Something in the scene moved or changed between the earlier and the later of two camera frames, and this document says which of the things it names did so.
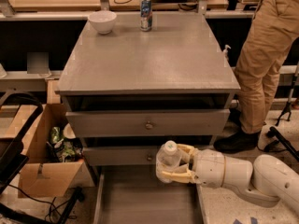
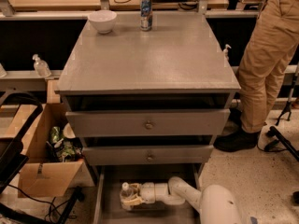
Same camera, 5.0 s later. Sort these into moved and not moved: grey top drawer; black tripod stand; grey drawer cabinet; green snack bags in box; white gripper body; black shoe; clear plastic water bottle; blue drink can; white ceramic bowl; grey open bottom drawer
Moved: white gripper body; clear plastic water bottle
Not moved: grey top drawer; grey open bottom drawer; black tripod stand; white ceramic bowl; green snack bags in box; blue drink can; grey drawer cabinet; black shoe
